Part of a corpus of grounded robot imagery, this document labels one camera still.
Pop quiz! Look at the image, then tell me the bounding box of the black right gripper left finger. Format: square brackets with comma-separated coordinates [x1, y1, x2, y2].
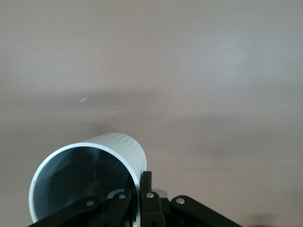
[101, 176, 133, 227]

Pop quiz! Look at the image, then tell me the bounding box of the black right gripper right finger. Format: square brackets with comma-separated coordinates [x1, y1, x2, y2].
[141, 171, 164, 227]

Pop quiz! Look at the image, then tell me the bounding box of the light grey cup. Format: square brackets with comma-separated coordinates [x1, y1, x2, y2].
[28, 132, 147, 227]

